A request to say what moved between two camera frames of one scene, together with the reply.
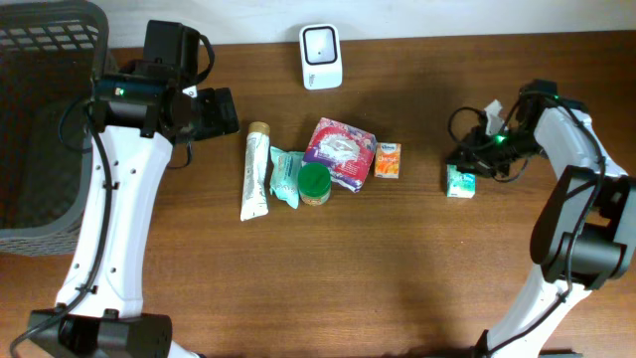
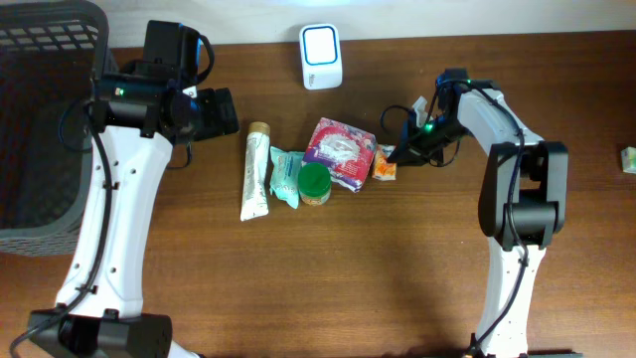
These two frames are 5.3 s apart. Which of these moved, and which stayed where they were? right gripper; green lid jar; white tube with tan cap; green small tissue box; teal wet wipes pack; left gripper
Moved: right gripper; green small tissue box
Stayed: left gripper; white tube with tan cap; teal wet wipes pack; green lid jar
